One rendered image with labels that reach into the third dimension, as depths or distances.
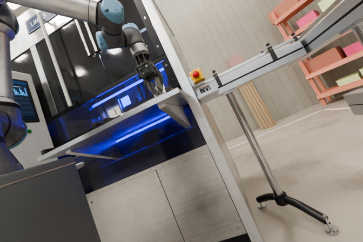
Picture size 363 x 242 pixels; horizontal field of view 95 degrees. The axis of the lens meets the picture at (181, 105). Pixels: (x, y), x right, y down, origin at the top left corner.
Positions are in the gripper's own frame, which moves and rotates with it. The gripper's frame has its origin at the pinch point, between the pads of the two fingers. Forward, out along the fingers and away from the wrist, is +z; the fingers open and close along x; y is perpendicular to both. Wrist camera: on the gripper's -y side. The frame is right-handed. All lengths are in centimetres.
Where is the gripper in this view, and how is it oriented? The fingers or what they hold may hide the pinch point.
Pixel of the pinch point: (160, 95)
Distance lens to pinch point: 76.6
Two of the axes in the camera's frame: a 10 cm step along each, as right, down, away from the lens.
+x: 8.9, -4.2, -1.8
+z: 4.0, 9.0, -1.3
